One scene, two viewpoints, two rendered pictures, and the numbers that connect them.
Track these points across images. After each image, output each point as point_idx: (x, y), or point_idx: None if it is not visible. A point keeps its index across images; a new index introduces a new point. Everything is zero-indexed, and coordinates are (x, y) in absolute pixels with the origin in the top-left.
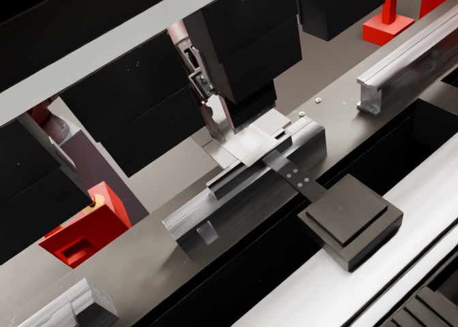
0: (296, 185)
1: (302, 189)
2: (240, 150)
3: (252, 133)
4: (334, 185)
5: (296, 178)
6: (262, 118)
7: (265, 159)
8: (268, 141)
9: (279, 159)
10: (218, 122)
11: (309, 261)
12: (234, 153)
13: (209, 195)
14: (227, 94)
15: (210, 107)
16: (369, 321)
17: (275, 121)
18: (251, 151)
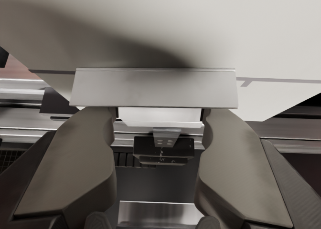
0: (156, 142)
1: (157, 143)
2: (135, 115)
3: (188, 110)
4: (176, 157)
5: (162, 141)
6: (252, 101)
7: (155, 131)
8: (189, 123)
9: (170, 135)
10: (145, 31)
11: (123, 140)
12: (120, 113)
13: (44, 88)
14: None
15: (109, 204)
16: (131, 146)
17: (249, 114)
18: (150, 120)
